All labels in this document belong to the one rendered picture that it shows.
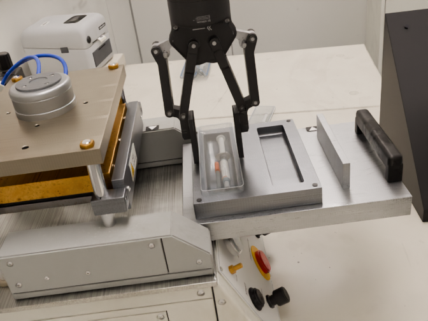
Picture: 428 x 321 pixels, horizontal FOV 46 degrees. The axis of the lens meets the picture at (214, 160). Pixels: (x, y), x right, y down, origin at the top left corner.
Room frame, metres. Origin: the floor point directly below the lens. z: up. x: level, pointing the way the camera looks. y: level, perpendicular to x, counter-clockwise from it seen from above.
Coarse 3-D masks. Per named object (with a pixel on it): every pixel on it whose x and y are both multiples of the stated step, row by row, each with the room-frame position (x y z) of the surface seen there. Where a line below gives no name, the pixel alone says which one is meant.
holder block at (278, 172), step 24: (288, 120) 0.71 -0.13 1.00; (264, 144) 0.68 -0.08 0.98; (288, 144) 0.66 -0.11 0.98; (192, 168) 0.61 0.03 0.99; (264, 168) 0.59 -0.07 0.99; (288, 168) 0.60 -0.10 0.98; (312, 168) 0.57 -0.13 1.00; (240, 192) 0.54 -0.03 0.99; (264, 192) 0.53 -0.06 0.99; (288, 192) 0.52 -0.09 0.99; (312, 192) 0.52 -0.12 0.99; (216, 216) 0.52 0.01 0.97
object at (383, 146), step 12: (360, 120) 0.67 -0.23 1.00; (372, 120) 0.65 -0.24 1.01; (360, 132) 0.68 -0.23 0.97; (372, 132) 0.62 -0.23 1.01; (384, 132) 0.61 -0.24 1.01; (372, 144) 0.61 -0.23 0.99; (384, 144) 0.58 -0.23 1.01; (384, 156) 0.56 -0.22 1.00; (396, 156) 0.55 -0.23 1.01; (396, 168) 0.55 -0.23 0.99; (396, 180) 0.55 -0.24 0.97
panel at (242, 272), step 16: (256, 240) 0.68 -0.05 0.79; (224, 256) 0.52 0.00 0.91; (240, 256) 0.57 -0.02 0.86; (224, 272) 0.49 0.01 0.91; (240, 272) 0.53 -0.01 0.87; (256, 272) 0.58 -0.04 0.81; (240, 288) 0.49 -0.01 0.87; (256, 288) 0.54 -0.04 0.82; (272, 288) 0.59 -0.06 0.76; (256, 304) 0.49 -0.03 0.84; (272, 320) 0.50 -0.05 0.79
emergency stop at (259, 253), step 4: (256, 252) 0.63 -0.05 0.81; (260, 252) 0.63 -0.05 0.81; (256, 256) 0.62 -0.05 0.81; (260, 256) 0.62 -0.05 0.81; (264, 256) 0.63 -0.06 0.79; (260, 260) 0.61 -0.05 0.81; (264, 260) 0.62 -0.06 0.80; (260, 264) 0.61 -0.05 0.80; (264, 264) 0.61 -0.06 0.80; (268, 264) 0.62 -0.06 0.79; (264, 268) 0.60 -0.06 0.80; (268, 268) 0.61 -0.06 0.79; (264, 272) 0.60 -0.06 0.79; (268, 272) 0.61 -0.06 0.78
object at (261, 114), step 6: (258, 108) 1.24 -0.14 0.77; (264, 108) 1.24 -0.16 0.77; (270, 108) 1.23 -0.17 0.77; (252, 114) 1.21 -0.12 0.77; (258, 114) 1.21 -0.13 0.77; (264, 114) 1.20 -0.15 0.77; (270, 114) 1.20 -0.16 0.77; (252, 120) 1.18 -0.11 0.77; (258, 120) 1.17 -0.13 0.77; (264, 120) 1.17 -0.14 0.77
